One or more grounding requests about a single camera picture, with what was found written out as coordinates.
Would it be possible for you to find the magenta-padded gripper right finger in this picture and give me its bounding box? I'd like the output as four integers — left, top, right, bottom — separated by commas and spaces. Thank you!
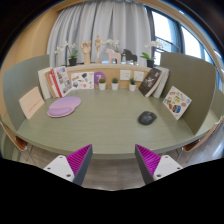
134, 143, 184, 185

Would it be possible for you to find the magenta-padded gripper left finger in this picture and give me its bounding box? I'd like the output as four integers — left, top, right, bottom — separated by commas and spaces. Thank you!
43, 143, 94, 187

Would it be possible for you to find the black computer mouse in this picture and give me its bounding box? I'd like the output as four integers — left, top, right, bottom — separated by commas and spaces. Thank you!
138, 110, 158, 126

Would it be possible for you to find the purple mouse pad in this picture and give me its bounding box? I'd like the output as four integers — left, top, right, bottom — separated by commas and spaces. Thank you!
46, 96, 82, 118

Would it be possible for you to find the wooden chair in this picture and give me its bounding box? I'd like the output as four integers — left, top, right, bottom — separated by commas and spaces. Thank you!
0, 119, 34, 164
176, 114, 224, 164

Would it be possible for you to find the white sticker sheet with food stickers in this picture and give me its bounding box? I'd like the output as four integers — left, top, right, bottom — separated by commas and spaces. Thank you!
162, 85, 193, 121

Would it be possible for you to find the beige card with text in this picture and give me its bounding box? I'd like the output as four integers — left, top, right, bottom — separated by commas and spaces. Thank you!
18, 86, 45, 120

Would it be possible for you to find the small succulent in white pot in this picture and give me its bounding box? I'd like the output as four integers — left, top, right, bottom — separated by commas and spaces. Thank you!
128, 77, 138, 92
111, 77, 120, 91
98, 77, 107, 91

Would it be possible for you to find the black book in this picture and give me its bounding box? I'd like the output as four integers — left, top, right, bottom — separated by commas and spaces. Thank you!
138, 67, 163, 98

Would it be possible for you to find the white rectangular sticker sheet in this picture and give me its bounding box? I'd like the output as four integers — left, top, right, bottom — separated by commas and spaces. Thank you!
70, 71, 95, 91

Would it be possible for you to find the white books stack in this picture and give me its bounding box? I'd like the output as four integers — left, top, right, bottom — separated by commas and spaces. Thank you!
152, 66, 171, 99

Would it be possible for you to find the brown book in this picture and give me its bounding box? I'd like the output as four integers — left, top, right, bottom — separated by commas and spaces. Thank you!
44, 69, 58, 99

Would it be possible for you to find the red-spined photo book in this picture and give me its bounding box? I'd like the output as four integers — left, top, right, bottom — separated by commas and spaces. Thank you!
49, 65, 73, 98

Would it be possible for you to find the large white book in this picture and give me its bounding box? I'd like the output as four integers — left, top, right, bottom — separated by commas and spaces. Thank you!
37, 67, 54, 100

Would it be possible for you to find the purple round number sign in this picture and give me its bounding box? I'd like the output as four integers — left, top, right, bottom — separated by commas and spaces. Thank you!
93, 71, 107, 86

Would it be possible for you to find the green desk partition panel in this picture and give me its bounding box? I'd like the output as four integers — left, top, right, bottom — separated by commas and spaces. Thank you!
2, 54, 51, 131
159, 51, 218, 134
209, 87, 224, 118

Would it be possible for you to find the wooden desk back shelf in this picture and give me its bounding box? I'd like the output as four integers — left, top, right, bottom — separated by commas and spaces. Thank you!
64, 62, 153, 91

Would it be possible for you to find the white orchid in black pot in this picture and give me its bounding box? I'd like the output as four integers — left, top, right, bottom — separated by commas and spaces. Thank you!
54, 41, 79, 67
139, 40, 164, 69
105, 38, 121, 54

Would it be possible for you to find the dark wooden horse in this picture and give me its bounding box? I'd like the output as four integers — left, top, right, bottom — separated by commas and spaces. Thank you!
122, 48, 138, 64

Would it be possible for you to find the pink wooden horse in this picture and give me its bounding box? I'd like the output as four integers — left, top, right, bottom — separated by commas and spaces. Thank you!
105, 48, 122, 65

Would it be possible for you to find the wooden hand model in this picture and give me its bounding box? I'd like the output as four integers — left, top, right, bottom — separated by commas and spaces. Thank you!
80, 40, 92, 66

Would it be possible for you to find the wooden mannequin figure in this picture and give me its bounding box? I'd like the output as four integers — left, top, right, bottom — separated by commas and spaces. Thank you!
94, 34, 106, 64

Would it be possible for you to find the dark-framed window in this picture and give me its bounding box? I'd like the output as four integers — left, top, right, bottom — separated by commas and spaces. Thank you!
146, 6, 223, 89

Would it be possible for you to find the grey curtain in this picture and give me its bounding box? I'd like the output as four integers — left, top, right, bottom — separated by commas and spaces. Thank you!
46, 0, 153, 68

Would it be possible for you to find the white wall socket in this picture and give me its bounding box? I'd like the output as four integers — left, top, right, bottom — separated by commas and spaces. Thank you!
119, 69, 132, 81
133, 70, 145, 82

